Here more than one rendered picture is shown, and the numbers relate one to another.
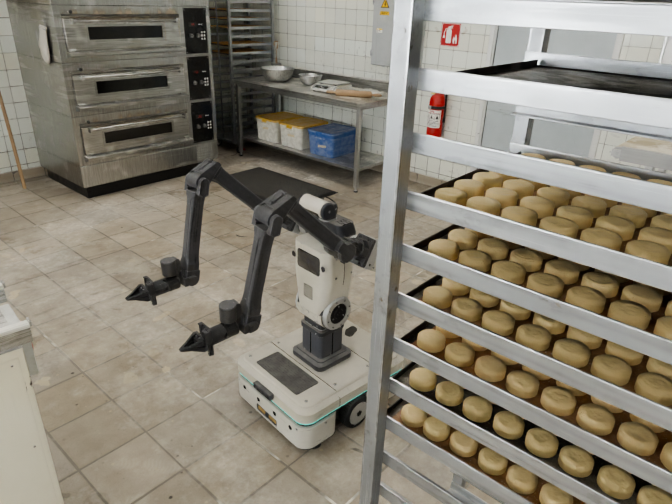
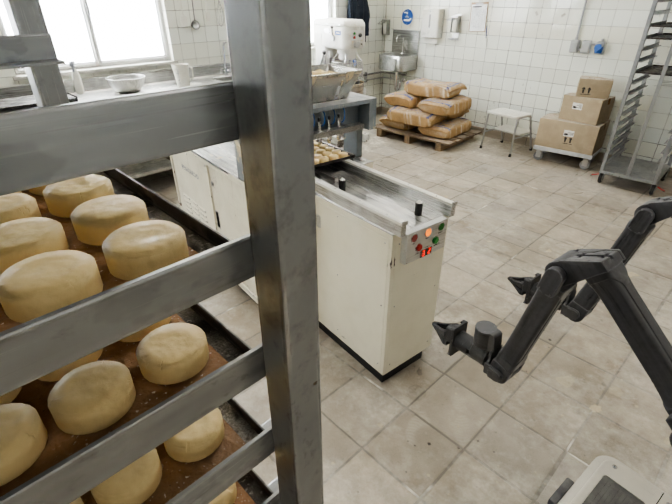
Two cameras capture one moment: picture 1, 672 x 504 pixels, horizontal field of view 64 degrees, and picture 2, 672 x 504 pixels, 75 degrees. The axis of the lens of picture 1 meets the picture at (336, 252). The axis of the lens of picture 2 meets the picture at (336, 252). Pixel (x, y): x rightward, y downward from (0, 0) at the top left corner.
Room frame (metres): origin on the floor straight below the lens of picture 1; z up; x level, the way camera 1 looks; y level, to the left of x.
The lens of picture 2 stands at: (1.18, -0.61, 1.65)
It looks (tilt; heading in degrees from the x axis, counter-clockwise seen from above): 30 degrees down; 95
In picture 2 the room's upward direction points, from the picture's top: straight up
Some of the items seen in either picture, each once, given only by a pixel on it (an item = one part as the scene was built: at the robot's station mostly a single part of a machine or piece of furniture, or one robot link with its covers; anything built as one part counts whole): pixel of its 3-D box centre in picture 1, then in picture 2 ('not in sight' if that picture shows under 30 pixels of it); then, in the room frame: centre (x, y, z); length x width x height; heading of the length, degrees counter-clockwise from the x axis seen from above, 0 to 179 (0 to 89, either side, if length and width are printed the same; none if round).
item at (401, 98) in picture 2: not in sight; (412, 97); (1.67, 5.46, 0.47); 0.72 x 0.42 x 0.17; 49
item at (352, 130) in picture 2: not in sight; (302, 135); (0.81, 1.63, 1.01); 0.72 x 0.33 x 0.34; 43
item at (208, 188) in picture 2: not in sight; (265, 208); (0.49, 1.98, 0.42); 1.28 x 0.72 x 0.84; 133
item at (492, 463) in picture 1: (492, 460); not in sight; (0.70, -0.29, 1.05); 0.05 x 0.05 x 0.02
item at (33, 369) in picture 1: (18, 338); (424, 239); (1.40, 1.00, 0.77); 0.24 x 0.04 x 0.14; 43
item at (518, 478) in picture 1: (521, 479); not in sight; (0.66, -0.33, 1.05); 0.05 x 0.05 x 0.02
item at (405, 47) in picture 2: not in sight; (402, 53); (1.53, 6.12, 0.93); 0.99 x 0.38 x 1.09; 139
